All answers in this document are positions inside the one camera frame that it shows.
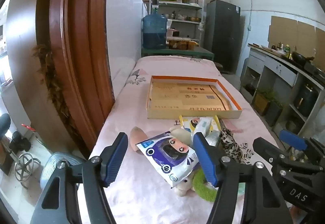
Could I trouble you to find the brown wooden door frame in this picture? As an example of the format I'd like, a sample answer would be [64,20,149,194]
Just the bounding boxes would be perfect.
[36,0,115,161]

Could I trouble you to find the dark grey refrigerator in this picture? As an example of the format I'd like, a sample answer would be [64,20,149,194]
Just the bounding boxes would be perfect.
[204,0,241,73]

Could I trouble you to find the potted plants crate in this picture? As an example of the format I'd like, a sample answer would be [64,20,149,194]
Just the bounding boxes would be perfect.
[254,88,283,126]

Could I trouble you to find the row of amber jars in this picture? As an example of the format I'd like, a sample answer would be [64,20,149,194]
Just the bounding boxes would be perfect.
[166,37,200,50]

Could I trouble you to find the white cabinet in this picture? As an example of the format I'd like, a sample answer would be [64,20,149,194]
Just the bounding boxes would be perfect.
[241,43,325,135]

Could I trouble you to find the grey gas cylinder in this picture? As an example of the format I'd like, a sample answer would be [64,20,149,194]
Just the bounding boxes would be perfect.
[240,58,250,88]

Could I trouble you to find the metal wire frame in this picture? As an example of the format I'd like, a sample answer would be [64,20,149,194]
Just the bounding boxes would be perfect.
[14,152,41,187]

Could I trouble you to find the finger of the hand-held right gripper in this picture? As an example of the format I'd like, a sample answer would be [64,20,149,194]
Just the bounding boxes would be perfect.
[252,137,322,174]
[279,129,325,161]

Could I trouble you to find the purple wet wipes pack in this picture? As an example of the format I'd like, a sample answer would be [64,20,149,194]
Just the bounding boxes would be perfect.
[135,131,201,188]

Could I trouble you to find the blue water jug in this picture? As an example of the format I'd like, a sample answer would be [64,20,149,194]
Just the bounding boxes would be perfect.
[142,12,168,49]

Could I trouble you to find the black wok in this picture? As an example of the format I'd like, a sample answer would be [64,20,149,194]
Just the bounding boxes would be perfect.
[291,51,315,66]

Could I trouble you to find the small cream plush pink ruffle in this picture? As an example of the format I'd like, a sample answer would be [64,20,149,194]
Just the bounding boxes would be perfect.
[173,178,196,197]

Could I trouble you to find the white blue tissue pack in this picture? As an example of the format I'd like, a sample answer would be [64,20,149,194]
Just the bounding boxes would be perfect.
[193,117,212,137]

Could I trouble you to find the shallow orange-rimmed cardboard box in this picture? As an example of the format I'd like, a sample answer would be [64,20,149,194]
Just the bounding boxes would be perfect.
[146,75,243,120]

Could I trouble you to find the dried plant bundle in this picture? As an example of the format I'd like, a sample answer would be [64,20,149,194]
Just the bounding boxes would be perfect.
[32,43,77,133]

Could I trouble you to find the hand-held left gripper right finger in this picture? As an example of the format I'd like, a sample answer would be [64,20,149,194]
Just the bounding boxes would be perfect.
[192,132,292,224]

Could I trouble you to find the green table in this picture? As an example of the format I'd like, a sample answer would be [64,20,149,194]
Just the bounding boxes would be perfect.
[141,45,215,60]

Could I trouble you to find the black cooking pot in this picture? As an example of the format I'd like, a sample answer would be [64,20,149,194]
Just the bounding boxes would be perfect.
[293,84,319,117]

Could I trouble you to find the cream teddy bear purple dress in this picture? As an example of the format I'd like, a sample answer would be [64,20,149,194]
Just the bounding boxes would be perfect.
[169,126,195,147]

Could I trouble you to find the dark round pot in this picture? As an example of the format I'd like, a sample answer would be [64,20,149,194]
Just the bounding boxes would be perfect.
[285,117,302,134]

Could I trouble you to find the floor fan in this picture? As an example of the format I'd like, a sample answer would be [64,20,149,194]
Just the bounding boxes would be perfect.
[40,151,85,190]

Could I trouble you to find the green fuzzy ring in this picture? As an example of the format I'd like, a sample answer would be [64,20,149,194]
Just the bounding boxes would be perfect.
[192,169,219,203]

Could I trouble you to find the leopard print scrunchie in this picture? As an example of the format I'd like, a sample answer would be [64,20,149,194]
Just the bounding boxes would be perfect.
[220,129,242,163]

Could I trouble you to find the round stool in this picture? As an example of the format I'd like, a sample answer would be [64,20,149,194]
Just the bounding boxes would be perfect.
[214,61,230,73]

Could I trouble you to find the group of condiment bottles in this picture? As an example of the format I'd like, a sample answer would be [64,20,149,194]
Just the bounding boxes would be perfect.
[271,41,293,59]

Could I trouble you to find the yellow wet wipes pack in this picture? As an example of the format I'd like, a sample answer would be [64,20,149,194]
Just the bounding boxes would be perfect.
[179,115,222,135]

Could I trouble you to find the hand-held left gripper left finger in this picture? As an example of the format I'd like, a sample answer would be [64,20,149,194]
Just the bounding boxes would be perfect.
[32,132,129,224]

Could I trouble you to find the gas stove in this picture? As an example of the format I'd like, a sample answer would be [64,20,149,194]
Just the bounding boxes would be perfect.
[303,61,325,78]

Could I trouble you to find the cardboard wall sheets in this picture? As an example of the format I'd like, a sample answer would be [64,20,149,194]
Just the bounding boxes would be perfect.
[268,15,325,73]

